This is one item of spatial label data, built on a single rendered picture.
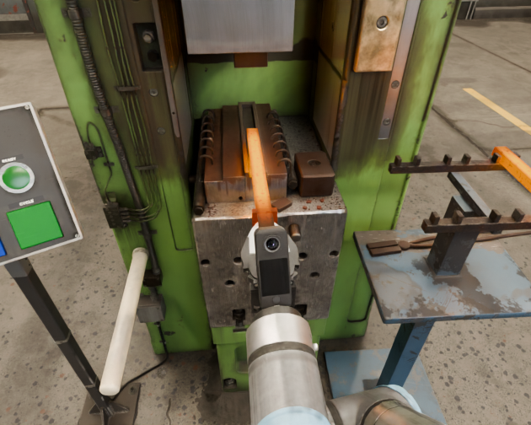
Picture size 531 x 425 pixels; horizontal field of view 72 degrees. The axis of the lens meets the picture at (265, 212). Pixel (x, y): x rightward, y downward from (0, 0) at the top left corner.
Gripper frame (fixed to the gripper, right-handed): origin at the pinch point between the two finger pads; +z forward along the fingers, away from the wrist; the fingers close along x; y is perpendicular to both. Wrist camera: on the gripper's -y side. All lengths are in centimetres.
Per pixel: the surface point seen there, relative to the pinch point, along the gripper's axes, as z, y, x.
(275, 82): 72, 2, 9
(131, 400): 17, 104, -51
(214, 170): 28.4, 7.3, -10.3
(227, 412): 9, 105, -14
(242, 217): 17.7, 14.0, -4.1
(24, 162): 14.4, -6.0, -44.8
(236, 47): 24.4, -22.8, -3.4
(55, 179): 14.0, -2.1, -40.3
